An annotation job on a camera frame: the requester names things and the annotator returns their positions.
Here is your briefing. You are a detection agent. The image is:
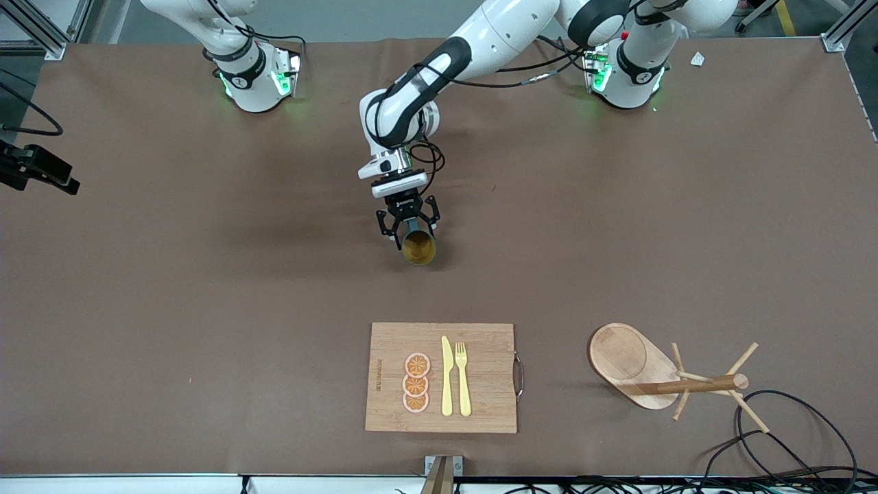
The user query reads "yellow plastic knife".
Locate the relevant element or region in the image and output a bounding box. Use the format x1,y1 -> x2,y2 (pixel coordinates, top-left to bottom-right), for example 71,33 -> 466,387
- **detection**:
441,336 -> 455,417

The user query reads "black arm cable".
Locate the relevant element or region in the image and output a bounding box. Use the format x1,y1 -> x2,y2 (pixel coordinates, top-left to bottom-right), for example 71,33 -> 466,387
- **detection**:
405,48 -> 597,186
0,82 -> 64,136

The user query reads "metal mounting bracket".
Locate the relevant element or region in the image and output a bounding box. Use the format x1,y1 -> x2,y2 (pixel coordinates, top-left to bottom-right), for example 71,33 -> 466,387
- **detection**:
420,455 -> 464,494

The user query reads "black floor cable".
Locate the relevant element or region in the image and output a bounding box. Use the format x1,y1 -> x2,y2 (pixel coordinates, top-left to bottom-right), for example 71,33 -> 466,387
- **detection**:
698,429 -> 779,484
737,390 -> 859,484

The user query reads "dark green mug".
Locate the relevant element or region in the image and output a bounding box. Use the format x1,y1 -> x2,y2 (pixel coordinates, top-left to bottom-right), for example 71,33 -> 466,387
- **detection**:
401,218 -> 438,267

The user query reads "black base cable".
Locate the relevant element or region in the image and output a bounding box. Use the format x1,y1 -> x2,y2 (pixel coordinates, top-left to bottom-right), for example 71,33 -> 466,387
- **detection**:
535,34 -> 591,69
237,26 -> 307,52

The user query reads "brown table cover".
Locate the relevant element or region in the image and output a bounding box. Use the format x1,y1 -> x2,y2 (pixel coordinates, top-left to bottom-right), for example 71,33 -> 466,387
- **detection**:
0,36 -> 878,478

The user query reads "yellow plastic fork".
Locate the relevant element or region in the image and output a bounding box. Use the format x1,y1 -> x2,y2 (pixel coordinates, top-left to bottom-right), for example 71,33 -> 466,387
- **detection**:
455,342 -> 473,417

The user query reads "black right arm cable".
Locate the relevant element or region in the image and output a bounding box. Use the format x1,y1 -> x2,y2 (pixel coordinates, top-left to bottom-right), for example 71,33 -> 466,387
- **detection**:
0,82 -> 64,136

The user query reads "wooden mug tree stand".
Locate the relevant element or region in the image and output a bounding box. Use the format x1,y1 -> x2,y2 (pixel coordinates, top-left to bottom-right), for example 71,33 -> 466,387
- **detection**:
588,322 -> 770,434

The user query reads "aluminium frame post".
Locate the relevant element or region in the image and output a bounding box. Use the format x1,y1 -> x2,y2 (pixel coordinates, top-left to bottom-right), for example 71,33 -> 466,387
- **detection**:
821,0 -> 878,53
0,0 -> 67,60

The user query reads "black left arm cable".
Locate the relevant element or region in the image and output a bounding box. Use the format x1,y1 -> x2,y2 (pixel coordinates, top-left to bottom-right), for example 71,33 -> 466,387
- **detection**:
405,48 -> 597,186

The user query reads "bamboo cutting board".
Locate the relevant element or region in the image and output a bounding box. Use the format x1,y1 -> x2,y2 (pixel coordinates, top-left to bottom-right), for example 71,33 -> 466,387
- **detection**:
364,322 -> 525,434

